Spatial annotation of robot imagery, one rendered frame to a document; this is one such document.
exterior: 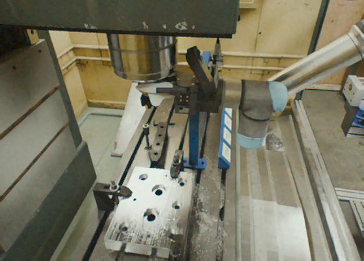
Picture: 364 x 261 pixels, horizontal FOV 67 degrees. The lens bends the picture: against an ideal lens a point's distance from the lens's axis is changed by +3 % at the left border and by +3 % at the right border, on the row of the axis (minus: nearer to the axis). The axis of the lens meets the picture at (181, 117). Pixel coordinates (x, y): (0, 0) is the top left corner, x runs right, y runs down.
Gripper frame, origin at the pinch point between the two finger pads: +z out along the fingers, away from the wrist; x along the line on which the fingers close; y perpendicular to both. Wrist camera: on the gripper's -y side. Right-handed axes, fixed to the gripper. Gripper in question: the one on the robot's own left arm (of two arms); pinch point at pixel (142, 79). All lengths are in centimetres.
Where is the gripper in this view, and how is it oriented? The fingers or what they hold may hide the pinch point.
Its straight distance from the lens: 69.2
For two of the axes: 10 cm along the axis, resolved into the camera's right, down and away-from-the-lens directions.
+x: 0.9, -5.8, 8.1
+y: -0.4, 8.1, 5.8
